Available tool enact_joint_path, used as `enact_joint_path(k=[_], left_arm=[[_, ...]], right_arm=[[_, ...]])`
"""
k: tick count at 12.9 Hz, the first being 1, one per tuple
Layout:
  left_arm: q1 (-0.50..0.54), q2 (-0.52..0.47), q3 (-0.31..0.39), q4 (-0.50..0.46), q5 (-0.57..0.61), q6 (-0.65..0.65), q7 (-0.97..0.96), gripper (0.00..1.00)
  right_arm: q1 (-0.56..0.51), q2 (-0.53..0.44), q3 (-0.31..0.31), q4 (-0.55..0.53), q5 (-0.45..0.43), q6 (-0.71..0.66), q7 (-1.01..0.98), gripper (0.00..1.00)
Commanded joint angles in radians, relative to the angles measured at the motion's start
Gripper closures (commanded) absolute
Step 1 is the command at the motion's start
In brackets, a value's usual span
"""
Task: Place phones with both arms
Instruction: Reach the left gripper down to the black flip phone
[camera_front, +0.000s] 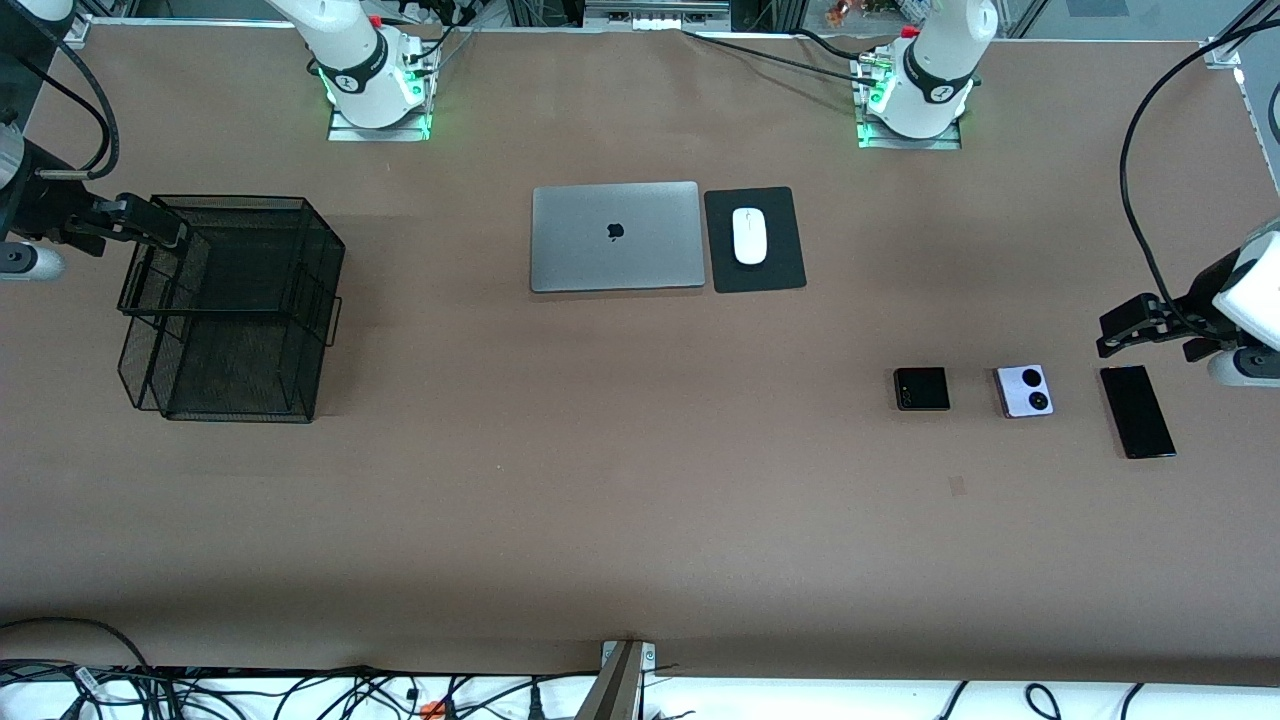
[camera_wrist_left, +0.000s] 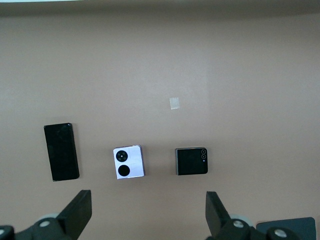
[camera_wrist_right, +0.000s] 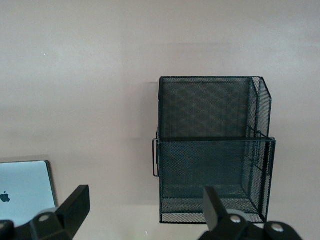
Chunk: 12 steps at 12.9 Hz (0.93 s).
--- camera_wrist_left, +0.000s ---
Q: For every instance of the black mouse pad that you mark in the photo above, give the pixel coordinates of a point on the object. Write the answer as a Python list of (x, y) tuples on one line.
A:
[(300, 225)]

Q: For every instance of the small clear tape piece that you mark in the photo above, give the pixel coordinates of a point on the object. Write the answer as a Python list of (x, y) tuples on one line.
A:
[(174, 103)]

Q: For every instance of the black flip phone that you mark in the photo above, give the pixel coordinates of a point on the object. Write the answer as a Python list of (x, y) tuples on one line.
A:
[(190, 162)]

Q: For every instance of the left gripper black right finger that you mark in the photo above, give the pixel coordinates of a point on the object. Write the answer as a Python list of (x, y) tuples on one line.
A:
[(217, 215)]

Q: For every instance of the lilac flip phone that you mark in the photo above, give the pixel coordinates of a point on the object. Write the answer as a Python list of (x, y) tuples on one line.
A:
[(133, 162)]

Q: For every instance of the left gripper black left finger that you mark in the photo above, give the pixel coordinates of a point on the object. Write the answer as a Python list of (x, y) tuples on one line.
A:
[(75, 215)]

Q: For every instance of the black slab smartphone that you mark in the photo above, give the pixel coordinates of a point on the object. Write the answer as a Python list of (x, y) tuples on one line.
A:
[(62, 152)]

